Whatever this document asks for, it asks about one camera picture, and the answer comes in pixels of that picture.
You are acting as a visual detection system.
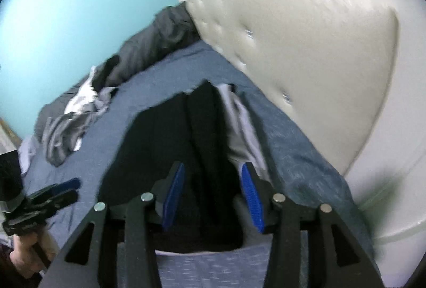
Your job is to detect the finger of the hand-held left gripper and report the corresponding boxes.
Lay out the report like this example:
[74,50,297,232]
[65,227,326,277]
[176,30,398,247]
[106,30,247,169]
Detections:
[50,178,81,197]
[47,191,79,213]

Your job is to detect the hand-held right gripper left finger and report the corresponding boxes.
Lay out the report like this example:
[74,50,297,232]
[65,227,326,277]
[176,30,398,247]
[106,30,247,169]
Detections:
[42,161,186,288]

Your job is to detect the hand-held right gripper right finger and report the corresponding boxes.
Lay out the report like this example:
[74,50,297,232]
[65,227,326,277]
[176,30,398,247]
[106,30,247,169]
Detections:
[240,162,383,288]

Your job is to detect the black sweater with white trim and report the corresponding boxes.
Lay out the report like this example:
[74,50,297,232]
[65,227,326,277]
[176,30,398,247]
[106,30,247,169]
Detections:
[96,80,247,253]

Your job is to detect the person's left hand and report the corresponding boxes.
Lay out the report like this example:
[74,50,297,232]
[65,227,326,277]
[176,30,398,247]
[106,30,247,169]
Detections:
[10,230,60,275]

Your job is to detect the grey hoodie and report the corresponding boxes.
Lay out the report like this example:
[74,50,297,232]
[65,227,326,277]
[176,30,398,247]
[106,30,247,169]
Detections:
[42,85,118,167]

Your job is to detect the light blue bed sheet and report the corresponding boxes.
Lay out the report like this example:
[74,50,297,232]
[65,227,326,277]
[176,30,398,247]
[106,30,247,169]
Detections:
[17,135,44,175]

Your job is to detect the folded grey white garment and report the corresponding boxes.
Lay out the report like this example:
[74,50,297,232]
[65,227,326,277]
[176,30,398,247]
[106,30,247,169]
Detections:
[216,83,277,242]

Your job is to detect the wooden baseboard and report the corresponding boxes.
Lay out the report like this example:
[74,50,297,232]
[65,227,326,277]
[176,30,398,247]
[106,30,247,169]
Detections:
[0,117,21,142]

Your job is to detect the black garment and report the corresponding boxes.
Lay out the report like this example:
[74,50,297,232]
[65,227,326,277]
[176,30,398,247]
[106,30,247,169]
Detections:
[91,55,120,90]

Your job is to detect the blue patterned blanket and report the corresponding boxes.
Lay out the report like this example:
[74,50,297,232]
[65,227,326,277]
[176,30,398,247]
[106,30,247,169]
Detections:
[20,40,380,288]

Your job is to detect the white tufted headboard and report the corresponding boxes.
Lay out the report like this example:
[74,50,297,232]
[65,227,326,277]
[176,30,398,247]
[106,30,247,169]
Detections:
[166,0,426,242]

